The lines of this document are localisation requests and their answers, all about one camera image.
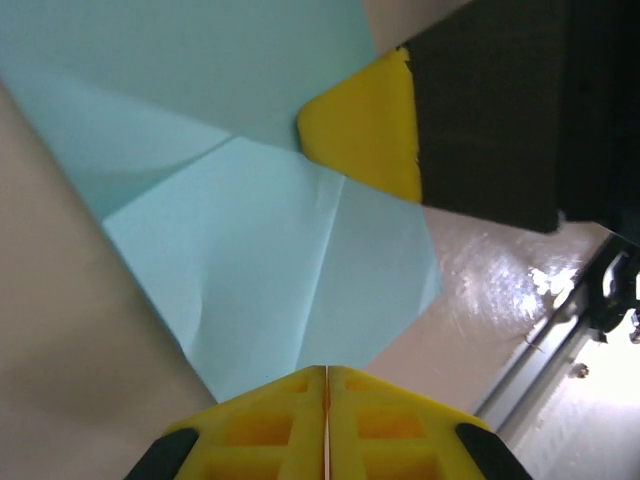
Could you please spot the aluminium mounting rail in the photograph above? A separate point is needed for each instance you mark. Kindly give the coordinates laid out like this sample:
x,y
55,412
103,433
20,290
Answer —
x,y
540,370

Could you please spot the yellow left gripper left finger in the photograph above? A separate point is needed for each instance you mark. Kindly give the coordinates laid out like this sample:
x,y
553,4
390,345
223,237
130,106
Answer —
x,y
260,440

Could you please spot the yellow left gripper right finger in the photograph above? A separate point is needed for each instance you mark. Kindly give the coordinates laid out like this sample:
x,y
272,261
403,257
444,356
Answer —
x,y
390,440

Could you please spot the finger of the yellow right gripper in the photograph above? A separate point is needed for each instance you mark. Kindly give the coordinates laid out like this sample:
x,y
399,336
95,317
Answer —
x,y
370,125

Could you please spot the light blue paper sheet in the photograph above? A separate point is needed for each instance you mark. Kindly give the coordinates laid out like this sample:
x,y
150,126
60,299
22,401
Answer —
x,y
240,240

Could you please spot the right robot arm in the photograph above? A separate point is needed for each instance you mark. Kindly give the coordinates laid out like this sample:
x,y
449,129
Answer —
x,y
617,295

